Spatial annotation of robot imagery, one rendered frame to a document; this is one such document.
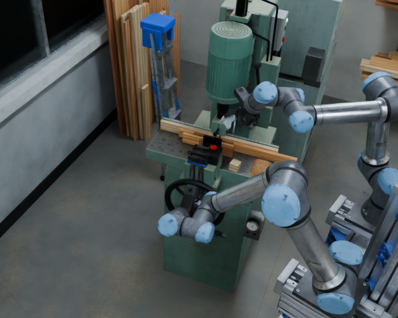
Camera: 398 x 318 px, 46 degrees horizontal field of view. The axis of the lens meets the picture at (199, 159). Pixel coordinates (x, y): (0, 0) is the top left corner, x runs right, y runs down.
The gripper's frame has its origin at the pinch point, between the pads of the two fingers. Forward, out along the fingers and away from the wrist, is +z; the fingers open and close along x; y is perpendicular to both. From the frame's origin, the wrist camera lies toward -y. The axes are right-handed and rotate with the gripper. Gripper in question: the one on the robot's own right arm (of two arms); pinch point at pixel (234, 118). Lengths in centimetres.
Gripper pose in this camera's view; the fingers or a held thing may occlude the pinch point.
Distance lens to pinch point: 202.2
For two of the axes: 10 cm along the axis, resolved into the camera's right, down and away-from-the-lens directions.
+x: 9.4, -1.8, 3.0
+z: -2.5, 2.7, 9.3
